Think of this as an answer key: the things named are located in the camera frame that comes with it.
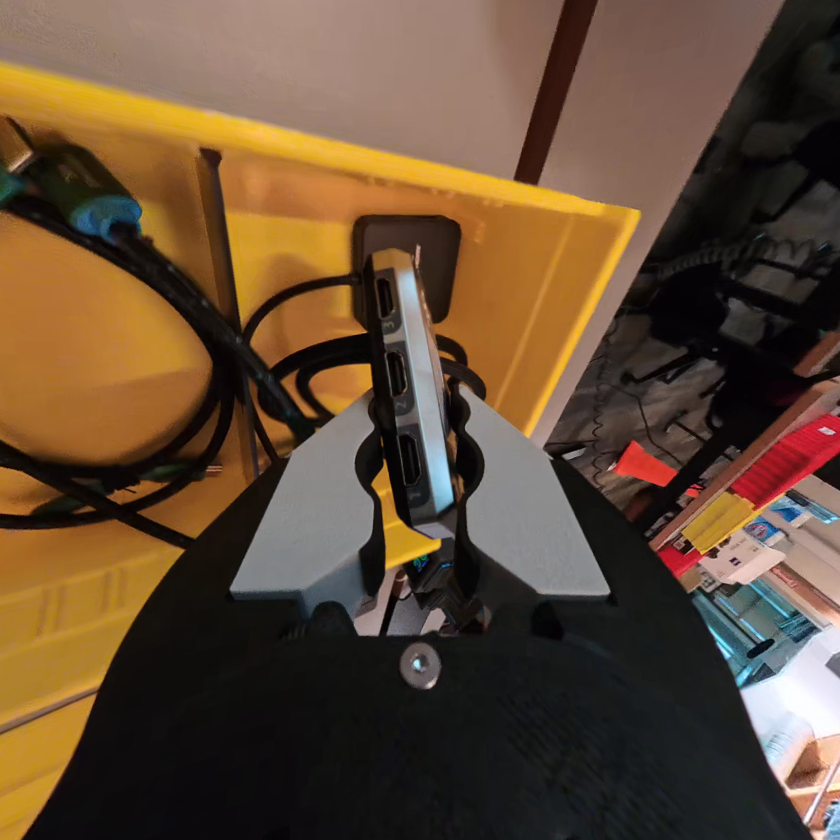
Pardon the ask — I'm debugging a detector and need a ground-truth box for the small red shelf bin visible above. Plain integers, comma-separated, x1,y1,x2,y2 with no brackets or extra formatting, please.
656,545,703,578

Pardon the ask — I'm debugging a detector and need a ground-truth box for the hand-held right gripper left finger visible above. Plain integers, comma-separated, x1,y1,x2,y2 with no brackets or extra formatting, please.
228,392,388,603

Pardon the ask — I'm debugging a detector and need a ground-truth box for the long red shelf bin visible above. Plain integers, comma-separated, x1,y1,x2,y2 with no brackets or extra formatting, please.
728,413,840,509

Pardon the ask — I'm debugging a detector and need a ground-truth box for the silver multiport hub with cable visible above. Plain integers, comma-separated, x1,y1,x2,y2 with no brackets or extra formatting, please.
269,248,490,529

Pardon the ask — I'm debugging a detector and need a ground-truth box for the black bin divider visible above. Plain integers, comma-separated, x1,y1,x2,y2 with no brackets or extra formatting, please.
197,147,260,480

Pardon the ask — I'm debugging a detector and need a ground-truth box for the yellow shelf bin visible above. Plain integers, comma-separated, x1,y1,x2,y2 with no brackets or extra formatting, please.
681,492,756,553

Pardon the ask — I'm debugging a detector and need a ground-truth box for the white carton box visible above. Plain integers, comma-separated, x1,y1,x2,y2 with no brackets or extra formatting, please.
699,532,785,585

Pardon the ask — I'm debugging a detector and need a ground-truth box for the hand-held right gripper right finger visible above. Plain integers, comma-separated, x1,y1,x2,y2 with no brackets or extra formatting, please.
448,384,613,605

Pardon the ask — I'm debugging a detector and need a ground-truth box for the black square adapter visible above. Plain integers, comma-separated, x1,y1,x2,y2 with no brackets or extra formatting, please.
241,215,462,342

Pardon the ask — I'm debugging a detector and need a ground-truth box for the orange paper flag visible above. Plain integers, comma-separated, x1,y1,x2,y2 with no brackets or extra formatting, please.
610,440,677,487

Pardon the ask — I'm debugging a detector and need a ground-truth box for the yellow plastic bin with divider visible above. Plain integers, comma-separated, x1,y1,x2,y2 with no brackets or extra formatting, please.
0,62,641,840

